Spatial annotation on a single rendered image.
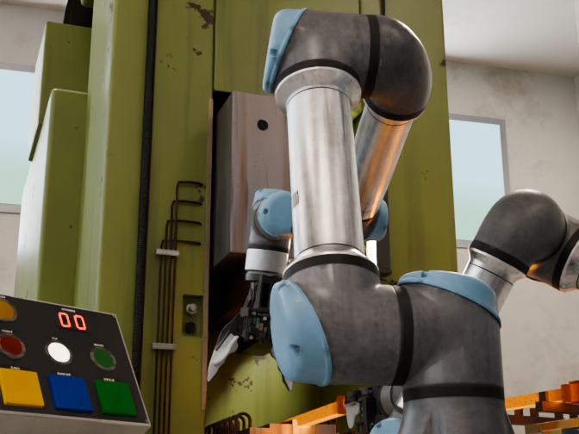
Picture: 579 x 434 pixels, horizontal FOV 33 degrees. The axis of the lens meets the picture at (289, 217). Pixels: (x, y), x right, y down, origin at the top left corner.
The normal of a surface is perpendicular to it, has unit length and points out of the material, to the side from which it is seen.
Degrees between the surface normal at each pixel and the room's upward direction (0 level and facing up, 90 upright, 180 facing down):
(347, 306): 76
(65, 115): 90
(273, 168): 90
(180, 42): 90
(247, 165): 90
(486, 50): 180
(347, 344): 111
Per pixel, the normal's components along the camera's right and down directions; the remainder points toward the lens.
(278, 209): 0.15, -0.11
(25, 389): 0.61, -0.67
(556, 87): 0.26, -0.30
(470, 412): 0.09, -0.58
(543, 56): 0.00, 0.95
